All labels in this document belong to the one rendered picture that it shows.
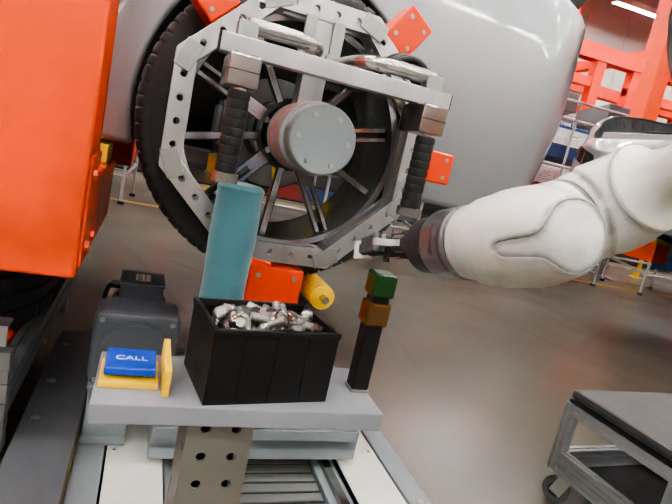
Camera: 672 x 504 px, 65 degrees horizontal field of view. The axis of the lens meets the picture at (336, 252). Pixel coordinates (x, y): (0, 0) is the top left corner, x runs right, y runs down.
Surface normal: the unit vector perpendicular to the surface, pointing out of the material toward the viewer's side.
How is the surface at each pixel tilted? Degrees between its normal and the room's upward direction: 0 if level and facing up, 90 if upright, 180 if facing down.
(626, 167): 57
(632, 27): 90
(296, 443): 90
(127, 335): 90
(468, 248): 107
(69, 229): 90
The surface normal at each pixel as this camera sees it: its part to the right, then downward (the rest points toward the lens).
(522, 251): -0.74, 0.26
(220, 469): 0.31, 0.24
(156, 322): 0.36, -0.15
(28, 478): 0.21, -0.96
